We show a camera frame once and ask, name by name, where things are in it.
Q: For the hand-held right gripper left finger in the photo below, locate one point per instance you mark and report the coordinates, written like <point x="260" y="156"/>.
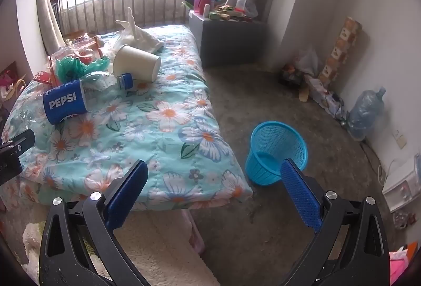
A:
<point x="126" y="197"/>

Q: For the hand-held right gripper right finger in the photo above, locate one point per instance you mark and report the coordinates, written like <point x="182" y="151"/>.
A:
<point x="302" y="197"/>

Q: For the blue mesh waste basket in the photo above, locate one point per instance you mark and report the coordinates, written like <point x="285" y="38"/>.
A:
<point x="263" y="167"/>

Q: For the red snack packet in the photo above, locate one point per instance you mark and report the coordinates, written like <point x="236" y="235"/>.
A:
<point x="42" y="77"/>

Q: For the clear packet with red print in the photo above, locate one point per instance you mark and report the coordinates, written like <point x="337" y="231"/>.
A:
<point x="82" y="51"/>

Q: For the white wet wipe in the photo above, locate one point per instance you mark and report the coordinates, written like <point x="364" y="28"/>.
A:
<point x="141" y="37"/>

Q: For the floral teal blanket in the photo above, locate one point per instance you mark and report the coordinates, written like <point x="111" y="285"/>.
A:
<point x="164" y="141"/>

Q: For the white fluffy rug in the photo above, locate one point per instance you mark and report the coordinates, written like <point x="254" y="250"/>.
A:
<point x="164" y="256"/>

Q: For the blue paper cup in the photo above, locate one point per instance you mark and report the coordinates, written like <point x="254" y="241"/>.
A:
<point x="64" y="103"/>

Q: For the pink slipper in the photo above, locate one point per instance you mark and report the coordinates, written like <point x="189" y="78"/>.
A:
<point x="197" y="240"/>

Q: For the white water dispenser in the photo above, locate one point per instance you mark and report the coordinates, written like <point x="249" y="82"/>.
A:
<point x="399" y="187"/>

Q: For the wooden board piece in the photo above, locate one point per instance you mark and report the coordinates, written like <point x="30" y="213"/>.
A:
<point x="304" y="93"/>

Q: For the green plastic bag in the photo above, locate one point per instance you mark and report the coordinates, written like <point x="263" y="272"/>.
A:
<point x="65" y="67"/>

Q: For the clear plastic package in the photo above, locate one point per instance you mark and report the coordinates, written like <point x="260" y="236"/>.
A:
<point x="324" y="92"/>

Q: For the pink plastic bag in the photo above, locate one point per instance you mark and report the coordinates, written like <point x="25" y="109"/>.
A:
<point x="399" y="263"/>

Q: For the labelled blue water jug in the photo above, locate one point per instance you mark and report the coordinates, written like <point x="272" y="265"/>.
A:
<point x="417" y="171"/>

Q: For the black printed box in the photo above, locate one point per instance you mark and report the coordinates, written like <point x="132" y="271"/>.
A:
<point x="291" y="75"/>

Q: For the white paper cup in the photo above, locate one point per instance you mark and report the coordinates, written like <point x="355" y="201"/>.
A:
<point x="135" y="62"/>

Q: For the white plastic bag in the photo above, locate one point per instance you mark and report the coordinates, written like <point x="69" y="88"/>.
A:
<point x="307" y="60"/>

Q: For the beige curtain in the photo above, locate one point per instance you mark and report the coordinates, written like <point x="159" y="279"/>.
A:
<point x="47" y="19"/>

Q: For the grey cabinet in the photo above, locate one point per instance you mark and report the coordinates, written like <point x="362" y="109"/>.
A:
<point x="227" y="42"/>

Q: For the window railing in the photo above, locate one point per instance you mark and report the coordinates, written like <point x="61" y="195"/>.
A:
<point x="115" y="6"/>

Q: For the pile of small boxes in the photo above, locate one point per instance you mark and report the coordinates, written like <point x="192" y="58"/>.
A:
<point x="230" y="13"/>

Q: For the clear plastic bag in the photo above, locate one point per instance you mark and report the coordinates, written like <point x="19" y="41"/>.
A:
<point x="246" y="6"/>

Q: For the pink bottle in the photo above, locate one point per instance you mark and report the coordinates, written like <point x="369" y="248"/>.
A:
<point x="198" y="3"/>

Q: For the wall socket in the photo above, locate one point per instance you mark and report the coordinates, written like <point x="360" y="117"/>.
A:
<point x="400" y="141"/>

